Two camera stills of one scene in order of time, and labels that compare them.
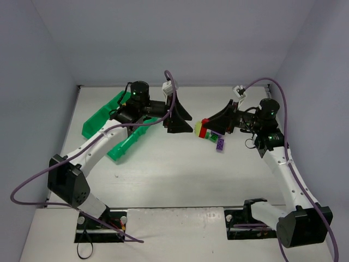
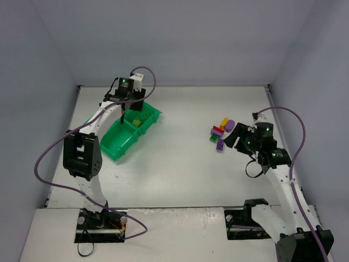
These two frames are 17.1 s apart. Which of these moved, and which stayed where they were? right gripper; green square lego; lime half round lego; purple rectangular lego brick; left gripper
Moved: lime half round lego; left gripper; right gripper
Stayed: purple rectangular lego brick; green square lego
